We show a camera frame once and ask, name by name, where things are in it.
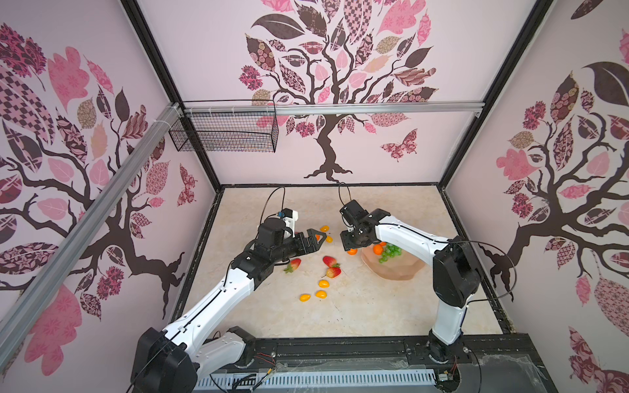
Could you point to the white slotted cable duct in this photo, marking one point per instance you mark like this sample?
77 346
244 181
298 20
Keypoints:
291 381

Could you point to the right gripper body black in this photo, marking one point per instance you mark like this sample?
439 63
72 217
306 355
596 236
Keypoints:
356 232

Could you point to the aluminium rail wall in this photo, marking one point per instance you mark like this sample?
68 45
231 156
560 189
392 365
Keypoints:
334 108
24 314

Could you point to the strawberry centre lower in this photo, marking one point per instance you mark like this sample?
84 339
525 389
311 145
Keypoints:
333 272

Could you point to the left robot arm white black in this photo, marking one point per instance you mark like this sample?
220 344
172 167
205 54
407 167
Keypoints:
176 357

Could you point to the strawberry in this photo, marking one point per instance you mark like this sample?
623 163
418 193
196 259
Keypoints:
330 262
333 272

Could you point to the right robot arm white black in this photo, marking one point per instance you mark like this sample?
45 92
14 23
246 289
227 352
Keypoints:
456 273

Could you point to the black base frame rail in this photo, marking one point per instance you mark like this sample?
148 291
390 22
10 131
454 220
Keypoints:
481 363

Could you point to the green grape bunch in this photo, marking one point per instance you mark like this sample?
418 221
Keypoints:
390 251

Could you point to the black wire basket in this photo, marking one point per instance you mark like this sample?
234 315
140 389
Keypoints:
239 125

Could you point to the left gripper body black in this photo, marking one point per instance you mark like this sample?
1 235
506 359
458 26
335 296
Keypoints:
292 247

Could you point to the strawberry lone left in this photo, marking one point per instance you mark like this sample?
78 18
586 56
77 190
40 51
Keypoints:
292 266

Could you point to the strawberry centre upper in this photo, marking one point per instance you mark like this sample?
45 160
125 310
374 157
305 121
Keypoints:
330 262

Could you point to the pink petal-shaped fruit bowl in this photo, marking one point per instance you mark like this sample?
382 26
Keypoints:
402 268

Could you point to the aluminium rail back wall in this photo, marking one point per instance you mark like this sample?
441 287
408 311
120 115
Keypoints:
334 108

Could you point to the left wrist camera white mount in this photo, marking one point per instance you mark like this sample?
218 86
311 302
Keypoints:
289 217

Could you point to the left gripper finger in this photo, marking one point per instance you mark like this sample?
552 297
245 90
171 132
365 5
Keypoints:
311 245
313 232

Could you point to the aluminium rail left wall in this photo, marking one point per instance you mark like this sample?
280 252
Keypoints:
24 314

